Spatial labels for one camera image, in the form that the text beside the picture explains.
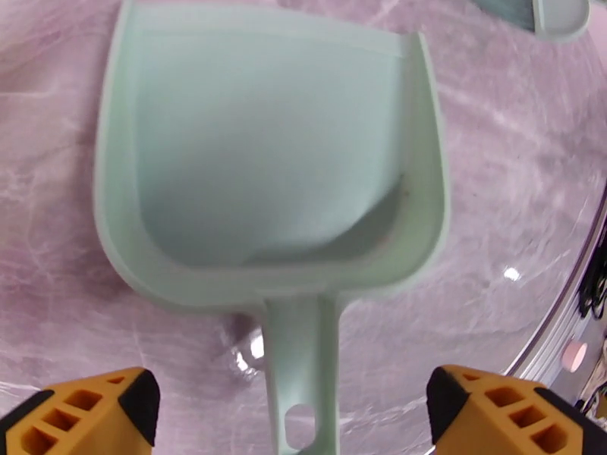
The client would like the aluminium rail frame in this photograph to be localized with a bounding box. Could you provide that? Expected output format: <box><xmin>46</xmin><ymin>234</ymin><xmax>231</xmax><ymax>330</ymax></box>
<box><xmin>502</xmin><ymin>183</ymin><xmax>607</xmax><ymax>407</ymax></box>

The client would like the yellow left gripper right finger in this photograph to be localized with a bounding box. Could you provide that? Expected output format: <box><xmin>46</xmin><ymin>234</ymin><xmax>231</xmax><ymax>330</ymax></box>
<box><xmin>426</xmin><ymin>366</ymin><xmax>607</xmax><ymax>455</ymax></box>

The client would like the green plastic dustpan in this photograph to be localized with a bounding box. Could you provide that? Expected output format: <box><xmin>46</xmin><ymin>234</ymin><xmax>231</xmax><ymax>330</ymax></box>
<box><xmin>93</xmin><ymin>0</ymin><xmax>451</xmax><ymax>455</ymax></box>

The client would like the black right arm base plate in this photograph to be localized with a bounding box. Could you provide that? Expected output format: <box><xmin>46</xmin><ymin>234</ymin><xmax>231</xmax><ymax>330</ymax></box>
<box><xmin>576</xmin><ymin>240</ymin><xmax>607</xmax><ymax>322</ymax></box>

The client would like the green hand brush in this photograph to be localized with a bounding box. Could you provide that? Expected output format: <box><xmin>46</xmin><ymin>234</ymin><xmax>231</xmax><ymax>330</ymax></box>
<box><xmin>468</xmin><ymin>0</ymin><xmax>593</xmax><ymax>43</ymax></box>

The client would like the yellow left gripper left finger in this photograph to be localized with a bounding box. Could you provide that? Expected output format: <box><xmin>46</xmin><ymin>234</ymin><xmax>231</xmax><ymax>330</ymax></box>
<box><xmin>0</xmin><ymin>367</ymin><xmax>162</xmax><ymax>455</ymax></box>

